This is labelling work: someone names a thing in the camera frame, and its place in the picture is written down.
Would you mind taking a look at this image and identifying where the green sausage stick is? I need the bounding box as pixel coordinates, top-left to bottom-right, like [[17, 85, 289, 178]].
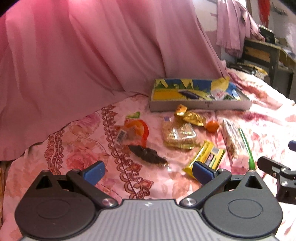
[[238, 128, 256, 170]]

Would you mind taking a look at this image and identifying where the yellow snack bar pack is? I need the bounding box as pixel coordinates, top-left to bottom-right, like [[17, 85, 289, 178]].
[[183, 141, 225, 177]]

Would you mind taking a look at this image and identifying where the clear nut bar pack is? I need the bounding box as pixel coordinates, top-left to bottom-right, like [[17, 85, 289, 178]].
[[221, 118, 249, 170]]

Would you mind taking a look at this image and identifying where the small orange tangerine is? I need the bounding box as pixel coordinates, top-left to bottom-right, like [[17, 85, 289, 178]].
[[205, 120, 219, 133]]

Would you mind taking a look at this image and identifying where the clear cracker pack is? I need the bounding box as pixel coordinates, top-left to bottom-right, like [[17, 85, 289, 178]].
[[161, 116, 200, 150]]

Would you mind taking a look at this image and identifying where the orange clear snack bag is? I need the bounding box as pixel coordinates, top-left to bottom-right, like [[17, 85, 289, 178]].
[[115, 111, 149, 148]]

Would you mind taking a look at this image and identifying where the dark dried meat snack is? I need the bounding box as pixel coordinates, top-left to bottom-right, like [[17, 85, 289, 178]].
[[128, 145, 167, 165]]

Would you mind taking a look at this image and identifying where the gold foil wrapper snack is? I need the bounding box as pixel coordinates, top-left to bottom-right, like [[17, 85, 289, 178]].
[[175, 104, 206, 126]]

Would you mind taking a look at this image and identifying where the white green seaweed snack pouch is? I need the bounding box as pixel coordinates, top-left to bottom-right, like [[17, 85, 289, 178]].
[[210, 89, 234, 100]]

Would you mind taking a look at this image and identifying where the dark blue snack stick pack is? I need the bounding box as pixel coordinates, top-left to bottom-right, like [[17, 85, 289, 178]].
[[178, 90, 200, 100]]

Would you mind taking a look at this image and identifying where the pink floral bedsheet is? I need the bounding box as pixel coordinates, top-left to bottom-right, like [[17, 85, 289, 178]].
[[0, 67, 296, 241]]

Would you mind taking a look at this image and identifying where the black wooden desk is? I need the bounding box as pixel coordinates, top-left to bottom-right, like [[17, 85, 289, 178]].
[[240, 39, 295, 97]]

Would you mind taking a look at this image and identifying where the colourful cardboard tray box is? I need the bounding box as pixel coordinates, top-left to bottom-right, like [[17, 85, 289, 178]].
[[149, 77, 251, 112]]

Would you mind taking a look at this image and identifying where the black box with number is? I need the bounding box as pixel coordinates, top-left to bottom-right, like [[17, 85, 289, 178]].
[[258, 25, 275, 44]]

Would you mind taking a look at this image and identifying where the large pink curtain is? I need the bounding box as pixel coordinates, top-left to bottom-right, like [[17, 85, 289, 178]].
[[1, 1, 227, 161]]

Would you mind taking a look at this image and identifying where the small purple curtain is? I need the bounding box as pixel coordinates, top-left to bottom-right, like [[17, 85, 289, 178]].
[[216, 1, 265, 58]]

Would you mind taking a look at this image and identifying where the red hanging decoration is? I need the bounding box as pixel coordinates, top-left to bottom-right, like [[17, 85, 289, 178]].
[[258, 0, 270, 27]]

